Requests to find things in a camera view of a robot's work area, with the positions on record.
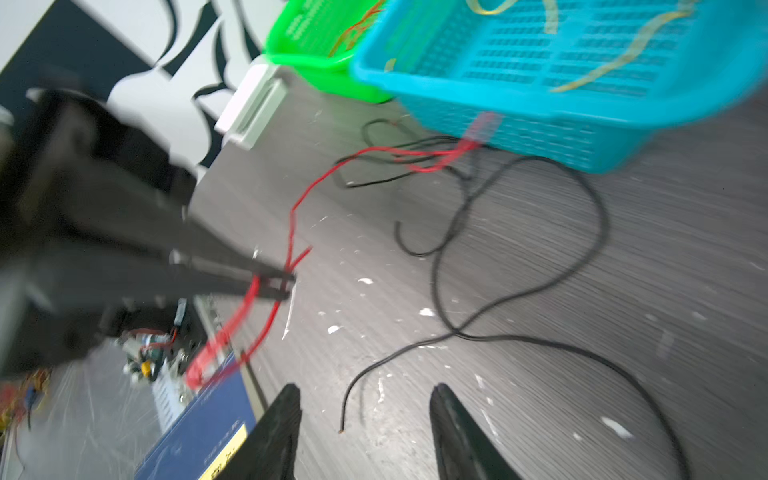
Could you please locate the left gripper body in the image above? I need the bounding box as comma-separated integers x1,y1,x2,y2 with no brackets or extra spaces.
1,90,196,378

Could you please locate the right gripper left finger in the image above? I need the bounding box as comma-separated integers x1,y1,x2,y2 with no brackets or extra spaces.
215,383,302,480

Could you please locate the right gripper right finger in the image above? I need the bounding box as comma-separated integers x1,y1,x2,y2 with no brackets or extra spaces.
429,383,521,480

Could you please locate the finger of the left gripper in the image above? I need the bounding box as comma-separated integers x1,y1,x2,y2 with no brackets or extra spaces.
174,209,296,282
155,273,290,302

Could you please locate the red cable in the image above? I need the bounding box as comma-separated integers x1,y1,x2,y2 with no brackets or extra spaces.
184,112,499,390
328,0,388,58

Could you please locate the yellow cable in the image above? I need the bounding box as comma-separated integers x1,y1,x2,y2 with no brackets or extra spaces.
464,0,700,94

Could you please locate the blue book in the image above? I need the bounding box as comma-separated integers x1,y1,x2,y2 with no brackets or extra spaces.
134,367,263,479

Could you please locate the white box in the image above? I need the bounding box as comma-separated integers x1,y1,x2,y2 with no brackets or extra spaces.
214,60,288,150

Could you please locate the green plastic basket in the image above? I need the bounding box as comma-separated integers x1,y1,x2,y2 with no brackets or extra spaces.
264,0,391,104

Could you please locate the teal plastic basket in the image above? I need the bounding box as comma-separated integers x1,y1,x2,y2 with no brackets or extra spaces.
352,1,767,173

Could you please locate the tangled cable pile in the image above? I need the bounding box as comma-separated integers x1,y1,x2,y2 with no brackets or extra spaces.
332,116,691,480

